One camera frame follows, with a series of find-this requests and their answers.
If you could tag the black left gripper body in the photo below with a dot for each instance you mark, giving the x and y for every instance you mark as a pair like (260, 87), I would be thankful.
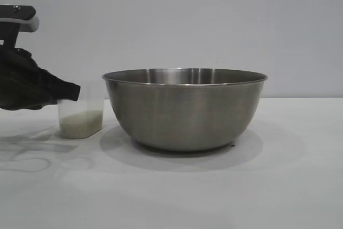
(18, 84)

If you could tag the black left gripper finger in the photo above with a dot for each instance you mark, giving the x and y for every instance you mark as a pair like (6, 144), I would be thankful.
(59, 89)

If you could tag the translucent plastic measuring cup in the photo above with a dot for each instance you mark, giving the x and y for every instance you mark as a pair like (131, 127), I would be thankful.
(85, 105)

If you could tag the white rice grains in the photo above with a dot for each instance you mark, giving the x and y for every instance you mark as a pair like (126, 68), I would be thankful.
(81, 125)

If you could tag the stainless steel mixing bowl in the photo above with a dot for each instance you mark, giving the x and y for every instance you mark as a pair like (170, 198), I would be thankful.
(185, 111)

